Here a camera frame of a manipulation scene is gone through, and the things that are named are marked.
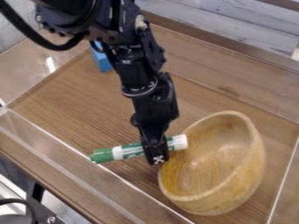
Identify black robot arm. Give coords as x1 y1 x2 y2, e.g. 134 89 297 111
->
32 0 179 165

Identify green Expo marker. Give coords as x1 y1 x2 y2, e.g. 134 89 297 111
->
90 134 189 164

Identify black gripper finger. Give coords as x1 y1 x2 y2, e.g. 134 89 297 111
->
142 137 170 165

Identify clear acrylic tray wall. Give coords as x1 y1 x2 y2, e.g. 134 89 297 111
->
0 9 299 224

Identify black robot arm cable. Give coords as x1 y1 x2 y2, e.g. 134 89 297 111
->
0 0 87 52

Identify brown wooden bowl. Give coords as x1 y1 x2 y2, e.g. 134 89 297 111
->
158 110 266 216

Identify black metal table bracket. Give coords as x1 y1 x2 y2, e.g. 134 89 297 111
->
27 198 67 224

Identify blue rectangular block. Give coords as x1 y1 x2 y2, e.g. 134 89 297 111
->
90 41 114 72

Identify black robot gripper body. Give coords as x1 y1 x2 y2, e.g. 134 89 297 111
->
131 73 179 144

